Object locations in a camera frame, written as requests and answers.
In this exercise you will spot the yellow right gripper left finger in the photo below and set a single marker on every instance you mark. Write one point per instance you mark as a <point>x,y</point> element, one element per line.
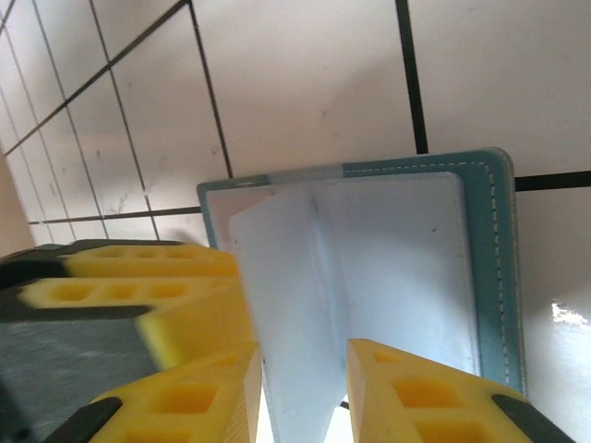
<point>194,406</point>

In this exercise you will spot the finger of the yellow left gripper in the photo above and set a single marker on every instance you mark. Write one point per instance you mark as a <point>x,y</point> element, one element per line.
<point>194,323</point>
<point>138,263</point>

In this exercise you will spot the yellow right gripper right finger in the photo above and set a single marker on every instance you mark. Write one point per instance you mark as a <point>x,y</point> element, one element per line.
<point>415,410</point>

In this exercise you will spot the teal leather card holder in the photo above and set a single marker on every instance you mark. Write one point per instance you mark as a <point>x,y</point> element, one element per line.
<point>496,277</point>

